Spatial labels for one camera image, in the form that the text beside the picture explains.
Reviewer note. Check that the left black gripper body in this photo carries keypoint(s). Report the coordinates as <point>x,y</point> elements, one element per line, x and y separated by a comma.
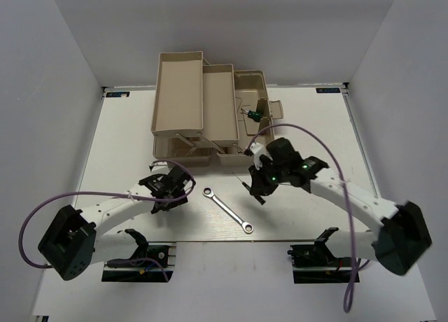
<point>171,204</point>

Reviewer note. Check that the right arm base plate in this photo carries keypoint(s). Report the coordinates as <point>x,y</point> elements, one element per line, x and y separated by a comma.
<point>313,267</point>

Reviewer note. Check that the stubby green screwdriver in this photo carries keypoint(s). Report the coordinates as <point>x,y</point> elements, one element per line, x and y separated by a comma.
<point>253,115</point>

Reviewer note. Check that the beige cantilever toolbox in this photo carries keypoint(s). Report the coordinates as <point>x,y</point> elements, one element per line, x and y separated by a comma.
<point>197,111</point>

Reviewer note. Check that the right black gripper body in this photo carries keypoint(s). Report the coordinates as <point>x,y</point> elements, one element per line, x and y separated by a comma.
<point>269,176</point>

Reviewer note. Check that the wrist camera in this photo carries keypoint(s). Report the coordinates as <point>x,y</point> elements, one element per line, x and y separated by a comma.
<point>158,165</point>
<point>260,155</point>

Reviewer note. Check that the thin black green screwdriver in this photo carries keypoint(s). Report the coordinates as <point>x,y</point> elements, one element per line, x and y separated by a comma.
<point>244,184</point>

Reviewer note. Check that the large ratchet wrench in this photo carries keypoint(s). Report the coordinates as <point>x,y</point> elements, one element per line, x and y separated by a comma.
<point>245,226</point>

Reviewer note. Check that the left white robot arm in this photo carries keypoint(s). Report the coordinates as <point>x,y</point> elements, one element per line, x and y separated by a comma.
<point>77,238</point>

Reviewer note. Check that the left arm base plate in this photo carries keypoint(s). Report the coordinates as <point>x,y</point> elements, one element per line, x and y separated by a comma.
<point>155,265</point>

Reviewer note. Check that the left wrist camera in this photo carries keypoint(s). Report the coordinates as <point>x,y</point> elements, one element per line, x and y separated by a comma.
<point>158,165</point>

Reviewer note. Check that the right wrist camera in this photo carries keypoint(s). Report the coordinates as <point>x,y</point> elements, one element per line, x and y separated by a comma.
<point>260,155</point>

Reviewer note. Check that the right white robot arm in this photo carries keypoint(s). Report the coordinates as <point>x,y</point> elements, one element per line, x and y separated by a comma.
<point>396,236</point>

